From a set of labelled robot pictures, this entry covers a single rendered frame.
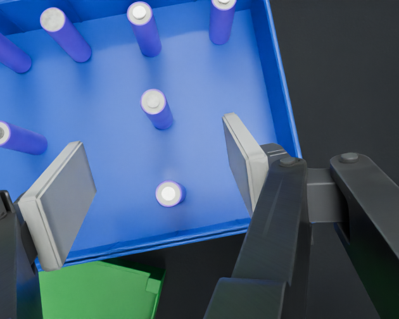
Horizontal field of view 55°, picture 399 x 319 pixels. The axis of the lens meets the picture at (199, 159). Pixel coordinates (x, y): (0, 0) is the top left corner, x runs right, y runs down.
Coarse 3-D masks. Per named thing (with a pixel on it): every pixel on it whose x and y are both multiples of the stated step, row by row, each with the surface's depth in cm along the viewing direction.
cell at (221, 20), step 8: (216, 0) 27; (224, 0) 27; (232, 0) 27; (216, 8) 27; (224, 8) 27; (232, 8) 27; (216, 16) 28; (224, 16) 28; (232, 16) 29; (216, 24) 29; (224, 24) 29; (216, 32) 31; (224, 32) 31; (216, 40) 32; (224, 40) 32
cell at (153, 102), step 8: (144, 96) 26; (152, 96) 26; (160, 96) 26; (144, 104) 26; (152, 104) 26; (160, 104) 26; (144, 112) 27; (152, 112) 26; (160, 112) 26; (168, 112) 29; (152, 120) 29; (160, 120) 29; (168, 120) 30; (160, 128) 32
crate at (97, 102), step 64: (0, 0) 28; (64, 0) 29; (128, 0) 31; (192, 0) 33; (256, 0) 30; (0, 64) 33; (64, 64) 33; (128, 64) 33; (192, 64) 33; (256, 64) 33; (64, 128) 32; (128, 128) 32; (192, 128) 32; (256, 128) 32; (128, 192) 32; (192, 192) 32
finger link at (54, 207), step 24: (72, 144) 19; (48, 168) 16; (72, 168) 17; (48, 192) 14; (72, 192) 17; (24, 216) 13; (48, 216) 14; (72, 216) 16; (48, 240) 14; (72, 240) 16; (48, 264) 14
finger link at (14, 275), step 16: (0, 192) 13; (0, 208) 13; (0, 224) 12; (16, 224) 12; (0, 240) 11; (16, 240) 11; (0, 256) 10; (16, 256) 10; (0, 272) 9; (16, 272) 9; (32, 272) 12; (0, 288) 9; (16, 288) 9; (32, 288) 11; (0, 304) 8; (16, 304) 8; (32, 304) 10
